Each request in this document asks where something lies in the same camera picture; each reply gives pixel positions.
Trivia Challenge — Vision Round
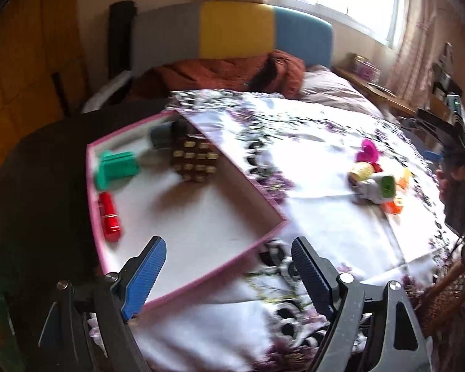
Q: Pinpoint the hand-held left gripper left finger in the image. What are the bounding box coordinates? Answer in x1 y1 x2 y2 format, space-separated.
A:
39 236 167 372

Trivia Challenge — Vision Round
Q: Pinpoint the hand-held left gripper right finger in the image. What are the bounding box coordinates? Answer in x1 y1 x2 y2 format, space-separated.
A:
291 236 432 372

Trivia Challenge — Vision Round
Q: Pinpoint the orange snap cube cluster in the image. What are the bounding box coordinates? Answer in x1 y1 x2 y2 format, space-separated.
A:
385 197 405 215

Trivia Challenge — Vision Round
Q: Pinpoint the red cylinder toy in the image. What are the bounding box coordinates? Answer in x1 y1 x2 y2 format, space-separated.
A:
98 192 124 243

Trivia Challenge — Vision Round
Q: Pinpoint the white and green stamp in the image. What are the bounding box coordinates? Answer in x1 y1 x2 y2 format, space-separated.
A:
356 174 396 205

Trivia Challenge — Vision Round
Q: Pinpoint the pink-edged white tray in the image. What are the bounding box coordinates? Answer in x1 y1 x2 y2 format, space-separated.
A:
86 110 288 305

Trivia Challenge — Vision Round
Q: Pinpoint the yellow egg-shaped stamp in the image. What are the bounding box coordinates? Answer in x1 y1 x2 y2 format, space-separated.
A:
349 162 374 182

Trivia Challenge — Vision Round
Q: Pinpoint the magenta heart toy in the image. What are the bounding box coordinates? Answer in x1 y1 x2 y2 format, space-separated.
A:
356 139 380 162

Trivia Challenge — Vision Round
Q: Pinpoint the green plastic block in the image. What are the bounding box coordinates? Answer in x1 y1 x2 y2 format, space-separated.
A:
93 150 141 191

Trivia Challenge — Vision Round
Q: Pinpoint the brown studded heart toy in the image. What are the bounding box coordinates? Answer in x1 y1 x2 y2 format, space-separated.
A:
170 118 221 183

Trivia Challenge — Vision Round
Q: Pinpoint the grey cylinder toy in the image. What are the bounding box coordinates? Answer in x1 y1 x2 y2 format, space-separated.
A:
149 122 177 150

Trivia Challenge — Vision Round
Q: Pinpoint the orange plastic clip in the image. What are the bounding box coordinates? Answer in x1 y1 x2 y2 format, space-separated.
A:
395 168 411 190

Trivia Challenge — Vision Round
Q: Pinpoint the embroidered floral white tablecloth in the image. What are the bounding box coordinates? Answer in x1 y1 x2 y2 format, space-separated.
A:
134 89 456 372

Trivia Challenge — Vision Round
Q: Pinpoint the wooden bedside shelf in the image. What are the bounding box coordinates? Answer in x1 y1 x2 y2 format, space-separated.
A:
333 66 417 117

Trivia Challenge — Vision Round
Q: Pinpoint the cluttered shelf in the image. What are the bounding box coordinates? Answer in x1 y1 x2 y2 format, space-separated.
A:
430 42 463 117

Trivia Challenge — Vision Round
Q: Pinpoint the purple storage box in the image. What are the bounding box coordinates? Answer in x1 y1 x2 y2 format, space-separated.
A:
351 53 380 82

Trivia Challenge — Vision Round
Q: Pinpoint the pale pillow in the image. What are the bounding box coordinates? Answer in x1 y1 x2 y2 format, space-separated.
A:
298 65 384 119

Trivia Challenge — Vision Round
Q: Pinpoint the rust orange blanket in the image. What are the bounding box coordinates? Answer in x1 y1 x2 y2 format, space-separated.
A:
126 50 307 103

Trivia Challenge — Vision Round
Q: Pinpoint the wooden wardrobe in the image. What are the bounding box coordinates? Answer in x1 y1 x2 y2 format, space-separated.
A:
0 0 90 148

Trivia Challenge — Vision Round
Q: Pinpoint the grey yellow blue headboard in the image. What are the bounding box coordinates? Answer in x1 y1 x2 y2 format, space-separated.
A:
132 1 333 76

